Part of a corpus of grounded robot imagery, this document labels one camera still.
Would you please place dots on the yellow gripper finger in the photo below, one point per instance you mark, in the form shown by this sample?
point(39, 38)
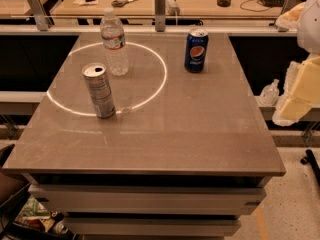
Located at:
point(290, 19)
point(301, 91)

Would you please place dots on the blue pepsi can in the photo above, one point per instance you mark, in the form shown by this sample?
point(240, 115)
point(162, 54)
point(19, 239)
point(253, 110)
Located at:
point(196, 48)

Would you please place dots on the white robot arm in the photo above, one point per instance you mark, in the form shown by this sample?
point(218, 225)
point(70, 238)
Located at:
point(308, 30)

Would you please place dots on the silver energy drink can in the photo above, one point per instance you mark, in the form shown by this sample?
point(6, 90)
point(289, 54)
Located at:
point(97, 82)

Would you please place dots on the clear sanitizer bottle left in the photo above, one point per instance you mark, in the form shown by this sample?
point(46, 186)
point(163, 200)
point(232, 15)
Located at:
point(269, 94)

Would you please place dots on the black chair base leg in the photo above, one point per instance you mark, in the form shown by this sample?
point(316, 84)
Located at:
point(309, 158)

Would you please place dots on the white power strip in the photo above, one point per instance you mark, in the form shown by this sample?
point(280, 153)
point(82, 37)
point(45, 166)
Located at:
point(172, 7)

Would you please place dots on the clear plastic water bottle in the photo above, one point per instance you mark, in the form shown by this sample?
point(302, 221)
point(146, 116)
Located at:
point(113, 37)

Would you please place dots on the upper cabinet drawer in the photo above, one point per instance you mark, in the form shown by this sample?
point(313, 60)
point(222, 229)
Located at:
point(148, 200)

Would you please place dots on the cabinet drawer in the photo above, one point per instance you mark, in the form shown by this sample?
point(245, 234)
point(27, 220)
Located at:
point(148, 200)
point(152, 227)

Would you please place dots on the lower cabinet drawer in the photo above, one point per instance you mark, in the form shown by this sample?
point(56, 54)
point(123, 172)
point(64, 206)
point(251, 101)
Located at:
point(152, 227)

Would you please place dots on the bin with colourful packages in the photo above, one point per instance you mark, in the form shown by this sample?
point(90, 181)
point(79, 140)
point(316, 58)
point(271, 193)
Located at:
point(34, 215)

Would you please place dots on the metal post middle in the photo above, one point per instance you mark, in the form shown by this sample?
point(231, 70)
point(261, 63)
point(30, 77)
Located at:
point(160, 11)

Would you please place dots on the scissors with black handles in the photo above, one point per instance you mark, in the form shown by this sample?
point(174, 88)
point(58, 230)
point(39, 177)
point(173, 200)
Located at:
point(119, 4)

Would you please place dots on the metal post left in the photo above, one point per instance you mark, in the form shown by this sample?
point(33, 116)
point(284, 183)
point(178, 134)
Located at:
point(41, 18)

